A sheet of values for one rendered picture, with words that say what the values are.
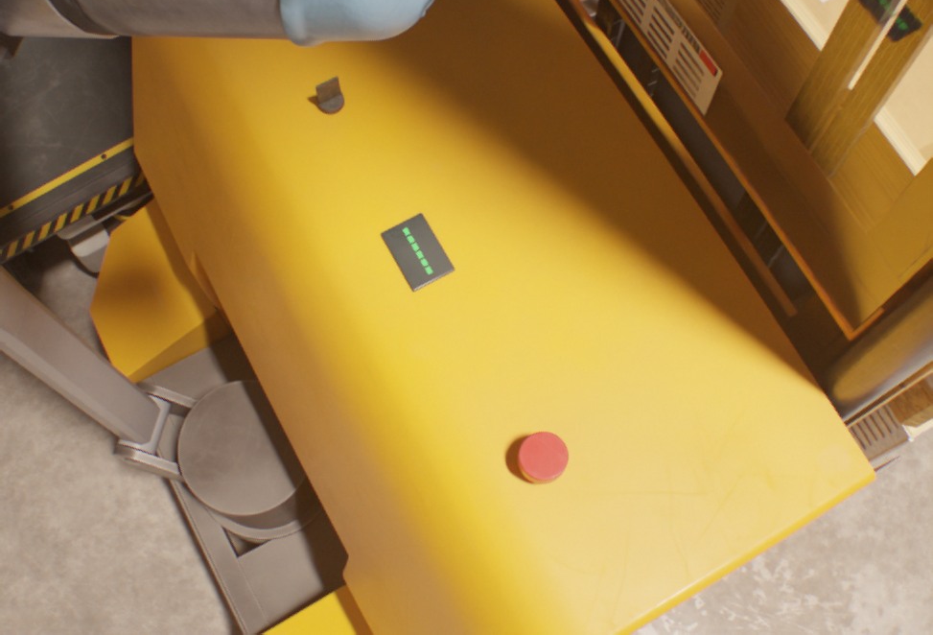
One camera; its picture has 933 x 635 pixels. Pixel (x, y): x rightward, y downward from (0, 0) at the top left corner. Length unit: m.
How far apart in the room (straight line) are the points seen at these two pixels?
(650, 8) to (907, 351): 0.35
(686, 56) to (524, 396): 0.31
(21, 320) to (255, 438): 0.43
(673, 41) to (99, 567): 1.30
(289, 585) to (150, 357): 0.36
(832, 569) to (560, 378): 1.03
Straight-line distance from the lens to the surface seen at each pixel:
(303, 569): 1.46
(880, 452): 1.43
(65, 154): 1.69
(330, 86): 0.95
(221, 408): 1.36
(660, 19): 0.91
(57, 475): 1.88
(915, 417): 1.31
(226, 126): 1.01
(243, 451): 1.34
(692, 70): 0.89
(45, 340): 1.06
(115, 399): 1.26
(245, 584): 1.47
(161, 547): 1.81
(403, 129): 0.95
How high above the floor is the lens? 1.73
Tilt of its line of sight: 69 degrees down
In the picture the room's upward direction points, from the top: straight up
